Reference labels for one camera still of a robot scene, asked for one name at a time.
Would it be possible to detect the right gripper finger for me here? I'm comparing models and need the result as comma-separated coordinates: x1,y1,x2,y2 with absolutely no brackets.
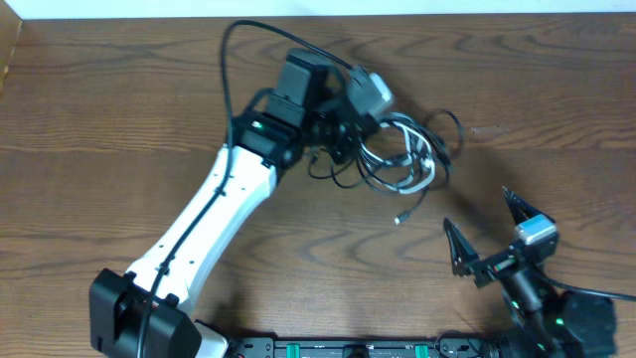
503,186,555,225
443,218,480,276

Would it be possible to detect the black USB cable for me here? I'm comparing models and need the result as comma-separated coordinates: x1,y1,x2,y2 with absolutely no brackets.
306,108,466,226

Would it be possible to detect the white cable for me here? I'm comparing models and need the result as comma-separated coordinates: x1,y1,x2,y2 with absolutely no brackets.
365,118,437,196

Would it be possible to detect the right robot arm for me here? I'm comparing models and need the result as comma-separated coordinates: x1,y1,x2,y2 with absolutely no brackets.
443,188,617,357

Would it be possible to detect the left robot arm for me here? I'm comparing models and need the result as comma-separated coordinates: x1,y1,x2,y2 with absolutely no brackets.
89,48,393,358

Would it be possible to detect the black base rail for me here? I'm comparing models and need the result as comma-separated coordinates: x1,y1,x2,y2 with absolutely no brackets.
198,336,503,358

